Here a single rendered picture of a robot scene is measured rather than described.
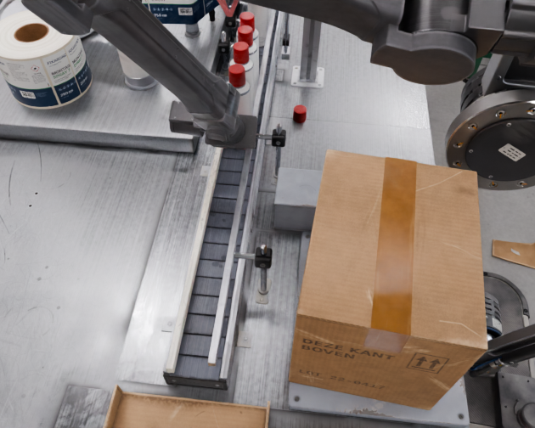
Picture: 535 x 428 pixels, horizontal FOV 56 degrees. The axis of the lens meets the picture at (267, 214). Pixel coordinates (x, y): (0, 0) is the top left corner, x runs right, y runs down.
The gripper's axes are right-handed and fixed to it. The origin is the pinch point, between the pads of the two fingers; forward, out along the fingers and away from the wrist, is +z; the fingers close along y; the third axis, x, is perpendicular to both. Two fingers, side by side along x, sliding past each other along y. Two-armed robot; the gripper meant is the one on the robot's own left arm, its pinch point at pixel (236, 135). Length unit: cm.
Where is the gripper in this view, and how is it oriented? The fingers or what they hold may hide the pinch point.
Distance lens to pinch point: 110.7
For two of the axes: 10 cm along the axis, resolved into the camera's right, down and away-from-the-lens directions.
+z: 0.5, -0.4, 10.0
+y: -9.9, -0.9, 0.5
